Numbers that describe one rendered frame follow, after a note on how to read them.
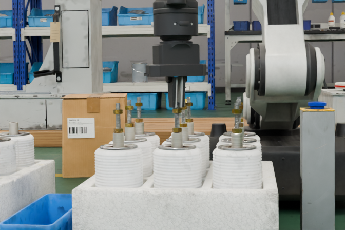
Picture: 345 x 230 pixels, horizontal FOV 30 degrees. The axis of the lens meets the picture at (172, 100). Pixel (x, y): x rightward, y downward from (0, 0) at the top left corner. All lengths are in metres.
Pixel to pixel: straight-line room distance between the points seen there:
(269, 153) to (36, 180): 0.63
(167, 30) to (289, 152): 0.67
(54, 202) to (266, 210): 0.54
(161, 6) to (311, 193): 0.53
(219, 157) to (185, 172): 0.07
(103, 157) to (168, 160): 0.13
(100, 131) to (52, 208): 0.92
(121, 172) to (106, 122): 1.17
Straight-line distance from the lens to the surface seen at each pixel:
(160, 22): 1.24
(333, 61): 9.79
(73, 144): 2.44
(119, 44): 9.82
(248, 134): 1.50
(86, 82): 3.47
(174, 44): 1.24
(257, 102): 1.78
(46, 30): 6.19
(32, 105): 3.48
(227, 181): 1.24
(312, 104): 1.44
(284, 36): 1.72
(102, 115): 2.41
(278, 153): 1.78
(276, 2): 1.85
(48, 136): 3.39
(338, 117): 3.38
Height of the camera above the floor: 0.41
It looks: 3 degrees down
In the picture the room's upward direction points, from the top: 1 degrees counter-clockwise
